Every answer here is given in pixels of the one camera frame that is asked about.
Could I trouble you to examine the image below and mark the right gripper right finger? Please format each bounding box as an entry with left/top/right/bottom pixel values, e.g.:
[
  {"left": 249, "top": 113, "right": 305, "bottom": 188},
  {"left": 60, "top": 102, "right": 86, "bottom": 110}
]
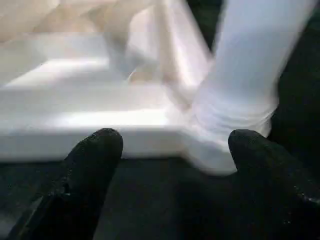
[{"left": 228, "top": 129, "right": 320, "bottom": 240}]

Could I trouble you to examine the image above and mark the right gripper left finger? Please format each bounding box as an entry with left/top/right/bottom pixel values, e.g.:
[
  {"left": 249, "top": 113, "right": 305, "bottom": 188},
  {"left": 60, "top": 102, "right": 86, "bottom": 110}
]
[{"left": 7, "top": 128, "right": 124, "bottom": 240}]

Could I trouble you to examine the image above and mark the white plastic table leg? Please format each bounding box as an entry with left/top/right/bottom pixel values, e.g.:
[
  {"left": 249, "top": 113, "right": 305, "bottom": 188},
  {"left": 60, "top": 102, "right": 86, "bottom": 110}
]
[{"left": 192, "top": 0, "right": 320, "bottom": 148}]

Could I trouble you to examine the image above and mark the black mat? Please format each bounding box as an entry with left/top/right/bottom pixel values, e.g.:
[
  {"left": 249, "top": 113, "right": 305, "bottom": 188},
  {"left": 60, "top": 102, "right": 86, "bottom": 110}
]
[{"left": 0, "top": 0, "right": 320, "bottom": 240}]

